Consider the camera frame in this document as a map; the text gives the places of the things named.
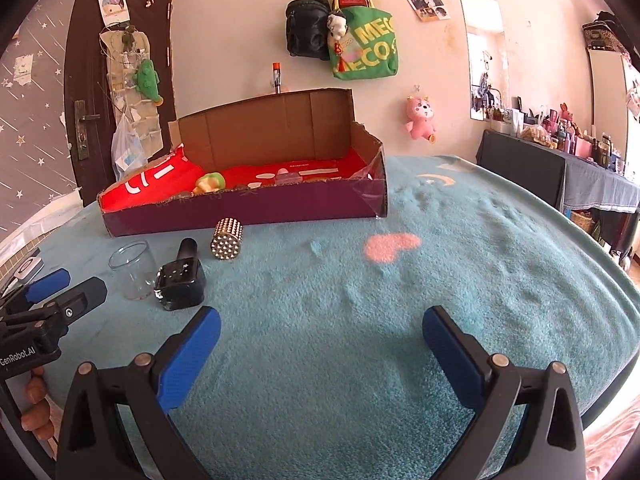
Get green tote bag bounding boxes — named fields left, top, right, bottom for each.
left=330, top=5, right=400, bottom=82

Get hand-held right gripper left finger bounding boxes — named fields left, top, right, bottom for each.
left=55, top=305, right=222, bottom=480

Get dark brown door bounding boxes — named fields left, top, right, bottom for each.
left=64, top=0, right=176, bottom=206

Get person's left hand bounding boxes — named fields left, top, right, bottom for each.
left=20, top=366, right=63, bottom=443

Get wall photo prints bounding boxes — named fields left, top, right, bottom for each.
left=398, top=0, right=451, bottom=22

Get metal door handle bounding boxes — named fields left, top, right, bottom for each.
left=74, top=100, right=98, bottom=162

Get table with dark cloth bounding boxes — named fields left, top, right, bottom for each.
left=476, top=130, right=640, bottom=256

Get beige hanging organizer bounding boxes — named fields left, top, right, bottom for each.
left=99, top=22, right=163, bottom=146

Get row of cosmetic bottles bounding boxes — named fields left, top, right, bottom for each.
left=482, top=95, right=628, bottom=176

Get pink plush toy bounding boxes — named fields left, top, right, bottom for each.
left=404, top=96, right=437, bottom=142

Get dark patterned storage bag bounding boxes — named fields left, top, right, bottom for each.
left=581, top=10, right=636, bottom=56

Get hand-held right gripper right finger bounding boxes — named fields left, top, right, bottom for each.
left=422, top=305, right=587, bottom=480

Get black nail polish bottle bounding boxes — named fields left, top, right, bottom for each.
left=153, top=238, right=207, bottom=311

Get white wardrobe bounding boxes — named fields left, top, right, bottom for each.
left=582, top=42, right=640, bottom=161

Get yellow green squishy toy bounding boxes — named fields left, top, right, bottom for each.
left=192, top=172, right=226, bottom=195

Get gold studded cylinder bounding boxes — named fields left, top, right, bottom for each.
left=210, top=217, right=244, bottom=262

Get black backpack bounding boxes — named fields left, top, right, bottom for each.
left=285, top=0, right=333, bottom=61

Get red plastic bag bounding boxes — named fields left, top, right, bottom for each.
left=98, top=144, right=373, bottom=211

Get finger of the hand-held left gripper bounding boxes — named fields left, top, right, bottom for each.
left=0, top=276, right=108, bottom=348
left=0, top=268, right=71, bottom=317

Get clear plastic bag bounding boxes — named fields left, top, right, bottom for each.
left=111, top=112, right=148, bottom=181

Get wall mirror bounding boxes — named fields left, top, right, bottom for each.
left=458, top=0, right=508, bottom=122

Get cardboard box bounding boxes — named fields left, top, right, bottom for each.
left=96, top=88, right=388, bottom=238

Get white plush dog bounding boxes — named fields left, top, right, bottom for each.
left=326, top=12, right=349, bottom=43

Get green plush crocodile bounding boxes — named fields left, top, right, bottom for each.
left=132, top=59, right=165, bottom=106

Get small white device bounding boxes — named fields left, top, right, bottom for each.
left=12, top=256, right=43, bottom=281

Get white door poster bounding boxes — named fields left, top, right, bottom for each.
left=96, top=0, right=126, bottom=26

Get clear plastic cup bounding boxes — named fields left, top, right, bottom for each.
left=109, top=241, right=157, bottom=301

